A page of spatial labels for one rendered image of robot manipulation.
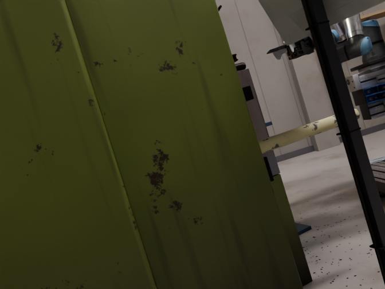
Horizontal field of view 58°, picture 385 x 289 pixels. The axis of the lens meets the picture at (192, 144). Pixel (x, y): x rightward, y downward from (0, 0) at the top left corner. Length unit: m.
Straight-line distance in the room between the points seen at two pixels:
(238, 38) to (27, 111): 4.22
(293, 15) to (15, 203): 0.95
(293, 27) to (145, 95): 0.54
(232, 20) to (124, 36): 3.99
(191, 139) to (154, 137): 0.11
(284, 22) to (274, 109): 3.66
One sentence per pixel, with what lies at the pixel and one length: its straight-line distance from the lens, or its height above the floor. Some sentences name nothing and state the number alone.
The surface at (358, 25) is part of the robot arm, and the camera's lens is 1.89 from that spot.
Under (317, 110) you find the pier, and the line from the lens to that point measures 4.84.
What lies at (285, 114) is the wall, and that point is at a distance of 4.88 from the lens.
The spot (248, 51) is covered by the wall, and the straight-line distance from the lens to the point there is 4.89.
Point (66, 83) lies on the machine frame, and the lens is 0.89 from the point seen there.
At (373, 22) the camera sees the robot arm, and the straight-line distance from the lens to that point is 2.30.
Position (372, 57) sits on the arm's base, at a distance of 2.25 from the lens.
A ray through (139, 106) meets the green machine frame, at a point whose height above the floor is 0.85.
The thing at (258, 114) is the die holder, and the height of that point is 0.72.
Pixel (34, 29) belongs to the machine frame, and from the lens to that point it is 0.93.
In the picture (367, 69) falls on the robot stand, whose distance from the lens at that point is 2.25.
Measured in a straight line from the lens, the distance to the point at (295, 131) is 1.23.
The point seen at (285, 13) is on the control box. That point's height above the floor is 1.01.
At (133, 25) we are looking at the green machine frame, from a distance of 1.05.
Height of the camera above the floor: 0.74
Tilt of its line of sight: 2 degrees down
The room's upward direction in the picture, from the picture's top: 17 degrees counter-clockwise
